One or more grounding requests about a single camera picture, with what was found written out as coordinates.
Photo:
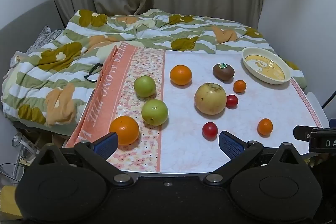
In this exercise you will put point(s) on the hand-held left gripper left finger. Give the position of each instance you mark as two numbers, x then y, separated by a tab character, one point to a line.
108	145

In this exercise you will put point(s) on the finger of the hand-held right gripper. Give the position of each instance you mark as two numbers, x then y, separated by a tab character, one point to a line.
302	132

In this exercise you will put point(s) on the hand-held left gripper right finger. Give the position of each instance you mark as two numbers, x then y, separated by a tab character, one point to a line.
229	145

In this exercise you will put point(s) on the red cherry tomato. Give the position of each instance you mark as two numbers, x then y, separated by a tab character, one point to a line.
232	101
210	130

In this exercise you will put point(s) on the small mandarin orange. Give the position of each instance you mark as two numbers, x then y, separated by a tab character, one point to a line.
264	127
240	86

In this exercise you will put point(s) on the yellow pear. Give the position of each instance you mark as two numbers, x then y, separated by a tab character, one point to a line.
210	99

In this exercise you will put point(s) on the green apple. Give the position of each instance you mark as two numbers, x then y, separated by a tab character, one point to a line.
145	86
154	112

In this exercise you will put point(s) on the brown kiwi with green sticker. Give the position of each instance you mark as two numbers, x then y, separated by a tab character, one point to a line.
223	72

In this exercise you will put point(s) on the cream cartoon print bowl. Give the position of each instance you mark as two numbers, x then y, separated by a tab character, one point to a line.
265	66

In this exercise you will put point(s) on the pink floral printed tablecloth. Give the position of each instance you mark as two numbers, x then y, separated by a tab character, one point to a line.
262	108

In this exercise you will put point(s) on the black eyeglasses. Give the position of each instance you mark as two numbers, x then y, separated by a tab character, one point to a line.
92	74

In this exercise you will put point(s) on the clear glass jar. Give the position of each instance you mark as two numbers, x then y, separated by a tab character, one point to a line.
22	146

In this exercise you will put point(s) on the green striped floral blanket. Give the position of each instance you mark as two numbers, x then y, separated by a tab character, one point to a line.
57	61

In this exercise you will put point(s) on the yellow paper bag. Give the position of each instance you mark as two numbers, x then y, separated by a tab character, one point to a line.
8	203

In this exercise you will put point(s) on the small white box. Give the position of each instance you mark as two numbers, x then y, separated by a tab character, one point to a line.
17	59

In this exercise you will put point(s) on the grey patterned pillow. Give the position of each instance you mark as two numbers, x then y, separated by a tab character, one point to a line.
44	36

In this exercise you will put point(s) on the grey padded headboard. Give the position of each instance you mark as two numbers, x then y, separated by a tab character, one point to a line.
23	19

